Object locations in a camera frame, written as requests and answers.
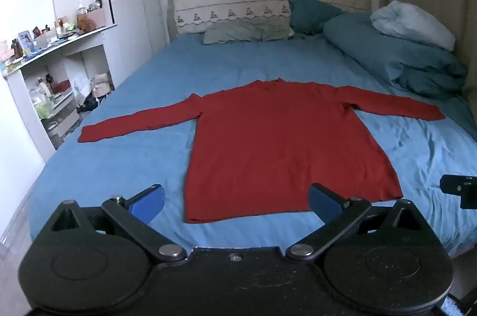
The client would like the pale green pillow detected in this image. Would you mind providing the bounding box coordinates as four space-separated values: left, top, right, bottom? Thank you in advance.
203 19 295 45

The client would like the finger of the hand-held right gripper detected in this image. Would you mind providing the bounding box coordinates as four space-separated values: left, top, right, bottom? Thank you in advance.
440 175 477 209

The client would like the light blue folded blanket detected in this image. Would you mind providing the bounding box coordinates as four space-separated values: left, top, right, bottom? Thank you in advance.
371 1 456 52

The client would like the teal folded duvet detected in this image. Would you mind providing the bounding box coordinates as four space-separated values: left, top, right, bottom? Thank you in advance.
322 13 468 101

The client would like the blue picture card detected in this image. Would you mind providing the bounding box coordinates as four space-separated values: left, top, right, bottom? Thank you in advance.
17 30 36 52

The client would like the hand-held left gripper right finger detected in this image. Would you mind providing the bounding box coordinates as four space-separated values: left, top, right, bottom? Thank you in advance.
285 183 429 261

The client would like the bed with blue sheet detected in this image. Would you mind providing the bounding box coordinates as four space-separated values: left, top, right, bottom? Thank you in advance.
29 11 477 257

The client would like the brown teddy bear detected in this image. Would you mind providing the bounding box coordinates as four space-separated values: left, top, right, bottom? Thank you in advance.
78 15 97 33

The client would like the white lotion bottle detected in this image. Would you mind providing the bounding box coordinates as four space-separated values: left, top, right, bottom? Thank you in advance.
36 77 53 97

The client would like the teal pillow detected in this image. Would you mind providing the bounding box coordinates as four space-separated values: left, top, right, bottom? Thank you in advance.
289 0 345 35

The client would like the beige bag on floor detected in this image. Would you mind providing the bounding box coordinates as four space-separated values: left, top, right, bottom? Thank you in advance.
90 73 111 99

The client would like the red long-sleeved sweater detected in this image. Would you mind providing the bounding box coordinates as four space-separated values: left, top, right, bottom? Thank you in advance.
78 78 447 224

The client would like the pink storage box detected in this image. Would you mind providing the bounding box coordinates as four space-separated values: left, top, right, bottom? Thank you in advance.
87 6 107 27

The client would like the white shelf unit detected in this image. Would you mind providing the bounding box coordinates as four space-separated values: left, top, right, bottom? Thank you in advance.
2 24 118 162

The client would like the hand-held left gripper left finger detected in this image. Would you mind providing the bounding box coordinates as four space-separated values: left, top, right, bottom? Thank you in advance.
50 184 187 262

